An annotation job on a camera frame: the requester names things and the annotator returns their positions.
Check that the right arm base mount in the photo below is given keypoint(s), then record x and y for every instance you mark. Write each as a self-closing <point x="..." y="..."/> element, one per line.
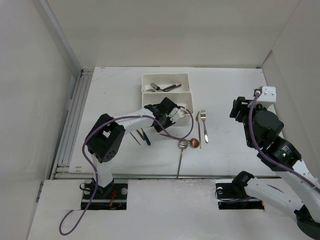
<point x="231" y="195"/>

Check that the white plastic bin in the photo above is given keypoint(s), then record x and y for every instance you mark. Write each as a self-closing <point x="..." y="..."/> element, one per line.
<point x="182" y="99"/>
<point x="164" y="80"/>

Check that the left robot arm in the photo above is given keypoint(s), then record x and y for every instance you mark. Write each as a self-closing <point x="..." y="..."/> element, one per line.
<point x="104" y="139"/>

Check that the gold spoon green handle right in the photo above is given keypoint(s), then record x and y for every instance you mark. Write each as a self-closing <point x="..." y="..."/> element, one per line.
<point x="147" y="140"/>

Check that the copper thin utensil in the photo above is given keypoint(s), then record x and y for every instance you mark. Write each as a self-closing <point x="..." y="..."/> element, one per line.
<point x="195" y="143"/>

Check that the silver spoon copper handle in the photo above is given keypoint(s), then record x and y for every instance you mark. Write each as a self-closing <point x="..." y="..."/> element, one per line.
<point x="182" y="145"/>

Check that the gold fork green handle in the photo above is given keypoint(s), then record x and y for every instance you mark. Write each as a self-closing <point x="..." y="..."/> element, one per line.
<point x="166" y="89"/>

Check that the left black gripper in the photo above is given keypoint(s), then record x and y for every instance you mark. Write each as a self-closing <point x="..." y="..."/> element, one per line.
<point x="169" y="123"/>

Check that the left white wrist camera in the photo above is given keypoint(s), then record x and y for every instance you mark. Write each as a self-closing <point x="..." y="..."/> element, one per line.
<point x="176" y="114"/>

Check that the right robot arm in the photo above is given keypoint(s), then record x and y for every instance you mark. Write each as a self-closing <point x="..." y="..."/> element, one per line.
<point x="286" y="162"/>

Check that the black handled fork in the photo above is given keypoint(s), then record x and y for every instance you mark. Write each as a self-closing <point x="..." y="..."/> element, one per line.
<point x="156" y="87"/>

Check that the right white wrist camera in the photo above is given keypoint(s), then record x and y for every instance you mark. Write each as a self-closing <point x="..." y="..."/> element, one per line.
<point x="267" y="95"/>

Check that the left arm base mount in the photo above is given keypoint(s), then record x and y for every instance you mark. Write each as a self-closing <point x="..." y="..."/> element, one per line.
<point x="113" y="198"/>

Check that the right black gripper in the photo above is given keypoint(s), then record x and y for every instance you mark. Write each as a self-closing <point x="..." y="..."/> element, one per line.
<point x="241" y="104"/>

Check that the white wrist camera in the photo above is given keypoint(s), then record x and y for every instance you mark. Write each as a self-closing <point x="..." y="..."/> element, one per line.
<point x="267" y="95"/>
<point x="176" y="114"/>

